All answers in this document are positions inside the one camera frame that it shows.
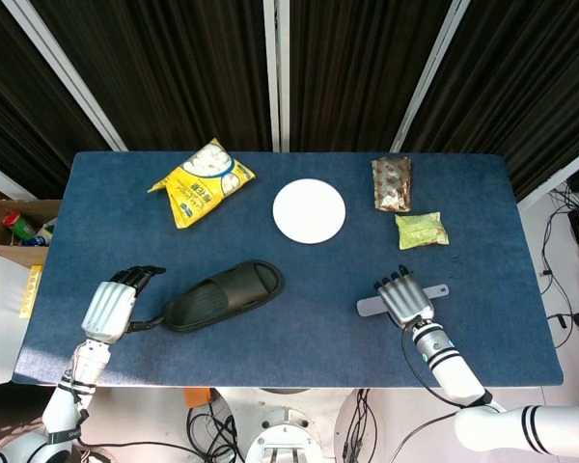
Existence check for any green red can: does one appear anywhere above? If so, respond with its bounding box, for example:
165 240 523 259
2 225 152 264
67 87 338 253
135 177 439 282
2 210 38 242

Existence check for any cardboard box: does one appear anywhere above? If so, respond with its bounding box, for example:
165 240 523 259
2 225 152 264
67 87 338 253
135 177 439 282
0 178 63 269

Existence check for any orange block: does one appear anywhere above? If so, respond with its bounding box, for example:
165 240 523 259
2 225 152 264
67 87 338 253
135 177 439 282
183 387 212 410

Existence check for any white frame post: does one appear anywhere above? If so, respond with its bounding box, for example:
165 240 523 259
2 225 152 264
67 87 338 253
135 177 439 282
262 0 291 153
389 0 472 153
0 0 128 152

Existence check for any yellow perforated strip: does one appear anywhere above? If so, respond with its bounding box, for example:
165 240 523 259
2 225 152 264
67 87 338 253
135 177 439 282
18 263 44 319

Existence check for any yellow snack bag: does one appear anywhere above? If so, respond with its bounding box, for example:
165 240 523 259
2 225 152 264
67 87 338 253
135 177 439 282
147 137 257 231

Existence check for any black pleated curtain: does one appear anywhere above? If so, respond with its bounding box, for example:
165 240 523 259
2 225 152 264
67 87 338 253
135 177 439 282
0 0 112 200
28 0 274 152
400 0 579 203
288 0 453 153

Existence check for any brown snack packet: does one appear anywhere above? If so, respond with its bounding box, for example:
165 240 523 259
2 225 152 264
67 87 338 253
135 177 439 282
370 154 414 213

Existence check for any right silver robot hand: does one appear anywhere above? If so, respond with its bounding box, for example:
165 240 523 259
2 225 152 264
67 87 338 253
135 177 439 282
372 263 436 331

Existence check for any white frame rail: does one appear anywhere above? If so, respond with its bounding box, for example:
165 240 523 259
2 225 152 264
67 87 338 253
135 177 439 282
0 156 35 202
515 161 579 211

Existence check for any black floor cable bundle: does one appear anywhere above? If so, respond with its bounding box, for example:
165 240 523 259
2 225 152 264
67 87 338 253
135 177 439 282
186 402 246 463
341 388 378 463

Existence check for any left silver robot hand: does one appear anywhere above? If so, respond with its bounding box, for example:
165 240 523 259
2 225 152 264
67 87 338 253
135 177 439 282
80 264 167 345

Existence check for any white blue package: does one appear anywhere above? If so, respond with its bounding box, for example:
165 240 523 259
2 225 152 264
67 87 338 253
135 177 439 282
34 217 58 248

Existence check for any black slipper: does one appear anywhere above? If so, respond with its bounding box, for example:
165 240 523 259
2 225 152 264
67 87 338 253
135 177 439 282
163 259 287 334

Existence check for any green snack packet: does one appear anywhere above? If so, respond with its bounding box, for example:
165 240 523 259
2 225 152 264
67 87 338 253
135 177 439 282
394 210 451 252

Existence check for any white round plate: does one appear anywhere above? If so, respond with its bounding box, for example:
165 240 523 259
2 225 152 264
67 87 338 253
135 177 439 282
271 177 347 245

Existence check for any black wall cable tangle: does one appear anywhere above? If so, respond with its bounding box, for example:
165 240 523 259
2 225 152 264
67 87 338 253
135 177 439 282
539 182 579 348

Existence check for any blue table cloth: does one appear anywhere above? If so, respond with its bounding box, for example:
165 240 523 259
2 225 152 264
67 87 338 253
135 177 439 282
12 150 565 389

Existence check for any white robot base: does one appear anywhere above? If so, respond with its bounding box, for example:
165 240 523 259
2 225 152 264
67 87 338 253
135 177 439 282
207 387 387 463

